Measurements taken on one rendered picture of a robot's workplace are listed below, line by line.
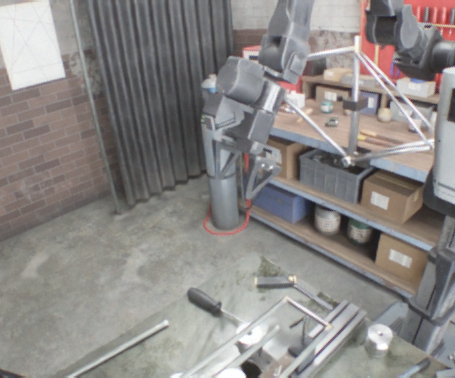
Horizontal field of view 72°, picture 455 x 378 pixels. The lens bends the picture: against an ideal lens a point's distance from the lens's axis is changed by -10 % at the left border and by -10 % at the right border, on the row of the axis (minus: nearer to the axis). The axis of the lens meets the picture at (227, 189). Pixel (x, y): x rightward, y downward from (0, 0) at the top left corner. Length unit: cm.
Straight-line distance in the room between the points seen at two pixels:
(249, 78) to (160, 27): 235
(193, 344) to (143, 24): 243
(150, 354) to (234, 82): 58
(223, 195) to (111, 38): 140
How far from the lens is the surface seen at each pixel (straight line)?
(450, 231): 107
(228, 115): 58
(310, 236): 233
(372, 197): 197
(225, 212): 252
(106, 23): 273
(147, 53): 286
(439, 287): 42
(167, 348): 81
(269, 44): 66
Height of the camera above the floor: 152
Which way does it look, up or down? 29 degrees down
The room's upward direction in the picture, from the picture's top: 5 degrees counter-clockwise
